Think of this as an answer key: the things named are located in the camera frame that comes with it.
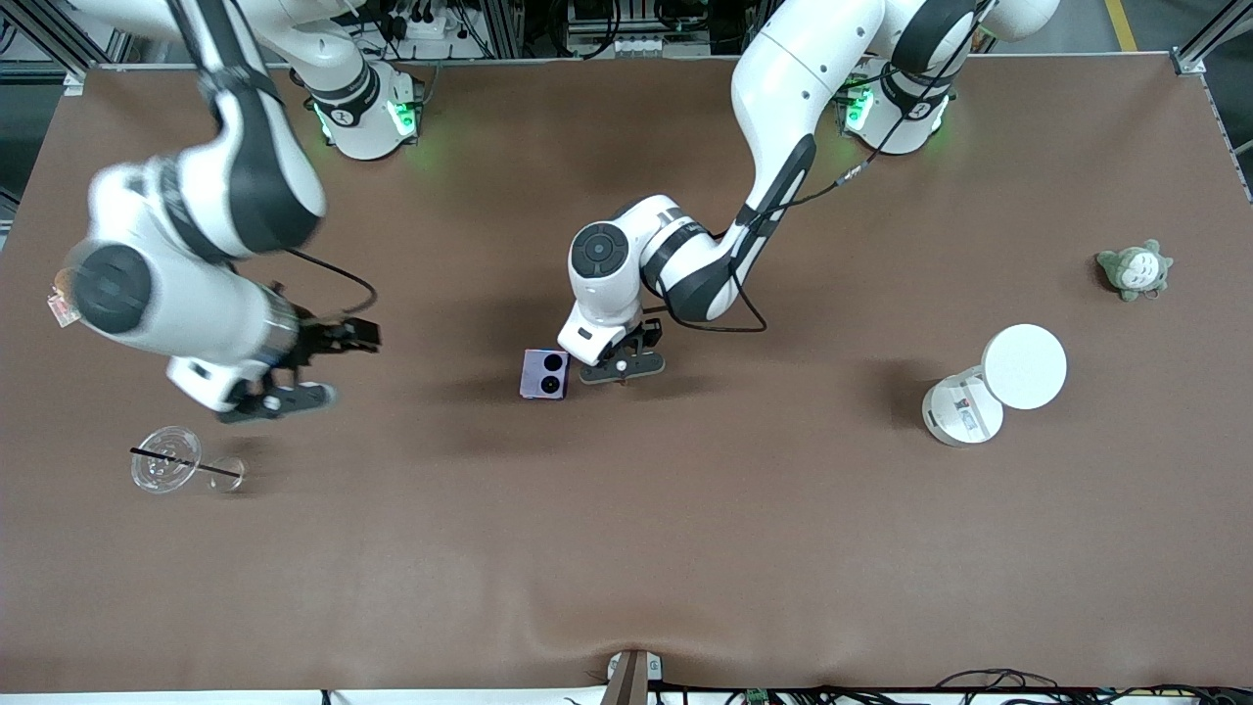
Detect aluminium frame post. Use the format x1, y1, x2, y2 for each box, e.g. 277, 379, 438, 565
1170, 0, 1253, 74
0, 0, 148, 74

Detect black straw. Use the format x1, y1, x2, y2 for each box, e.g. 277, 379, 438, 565
129, 447, 244, 481

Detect brown plush toy with tag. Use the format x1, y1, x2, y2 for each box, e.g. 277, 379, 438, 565
47, 269, 84, 329

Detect black floor cables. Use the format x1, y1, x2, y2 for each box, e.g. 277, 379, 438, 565
940, 669, 1253, 705

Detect grey totoro plush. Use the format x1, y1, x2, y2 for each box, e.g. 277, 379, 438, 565
1095, 240, 1174, 303

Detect clear plastic cup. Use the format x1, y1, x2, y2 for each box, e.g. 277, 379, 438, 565
130, 425, 248, 495

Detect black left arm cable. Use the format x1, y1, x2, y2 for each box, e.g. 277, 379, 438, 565
646, 0, 985, 334

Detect white power strip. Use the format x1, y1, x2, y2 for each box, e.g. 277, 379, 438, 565
377, 0, 461, 40

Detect white round lid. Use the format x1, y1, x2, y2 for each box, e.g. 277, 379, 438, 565
981, 324, 1068, 411

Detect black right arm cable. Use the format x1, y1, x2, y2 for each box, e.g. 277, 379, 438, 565
284, 248, 379, 316

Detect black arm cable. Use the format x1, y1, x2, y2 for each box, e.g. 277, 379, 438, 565
646, 0, 985, 334
284, 248, 379, 316

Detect lilac flip phone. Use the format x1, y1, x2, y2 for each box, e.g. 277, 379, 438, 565
519, 349, 571, 400

